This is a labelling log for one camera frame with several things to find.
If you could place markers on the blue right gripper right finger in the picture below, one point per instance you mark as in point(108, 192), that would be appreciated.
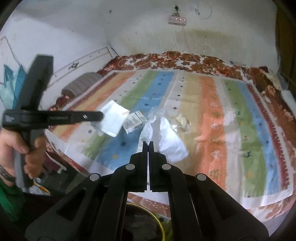
point(151, 165)

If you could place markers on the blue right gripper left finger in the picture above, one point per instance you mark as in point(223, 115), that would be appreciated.
point(144, 165)

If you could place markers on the white Natural paper bag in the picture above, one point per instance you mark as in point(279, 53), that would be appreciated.
point(166, 141)

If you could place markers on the white medicine box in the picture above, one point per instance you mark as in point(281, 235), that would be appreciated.
point(133, 121)

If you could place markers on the clear plastic wrapper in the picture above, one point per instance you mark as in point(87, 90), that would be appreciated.
point(155, 115)

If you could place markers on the small yellowish wrapper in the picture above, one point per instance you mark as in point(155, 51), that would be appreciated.
point(180, 124)

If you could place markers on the blue white package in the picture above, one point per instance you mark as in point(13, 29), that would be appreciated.
point(114, 115)

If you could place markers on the dark round trash bin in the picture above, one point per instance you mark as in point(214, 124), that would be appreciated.
point(140, 224)

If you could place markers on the person's left hand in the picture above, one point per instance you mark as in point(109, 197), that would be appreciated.
point(12, 141)

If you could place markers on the teal paper bag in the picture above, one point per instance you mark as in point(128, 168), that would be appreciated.
point(13, 83)

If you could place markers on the grey striped pillow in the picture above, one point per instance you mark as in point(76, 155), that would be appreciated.
point(80, 84)

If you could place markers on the green sleeve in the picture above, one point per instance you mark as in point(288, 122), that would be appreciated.
point(12, 201)

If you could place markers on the striped colourful mat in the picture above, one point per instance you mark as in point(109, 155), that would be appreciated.
point(88, 152)

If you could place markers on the white headboard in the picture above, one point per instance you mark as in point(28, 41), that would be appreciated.
point(91, 62)

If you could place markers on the floral brown bed blanket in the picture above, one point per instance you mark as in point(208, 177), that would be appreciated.
point(185, 62)

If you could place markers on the white rolled cloth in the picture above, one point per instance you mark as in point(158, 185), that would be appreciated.
point(289, 99)

